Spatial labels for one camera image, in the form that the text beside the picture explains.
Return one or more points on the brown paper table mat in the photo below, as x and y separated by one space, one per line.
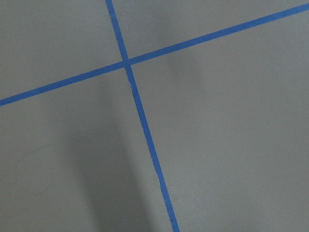
142 115

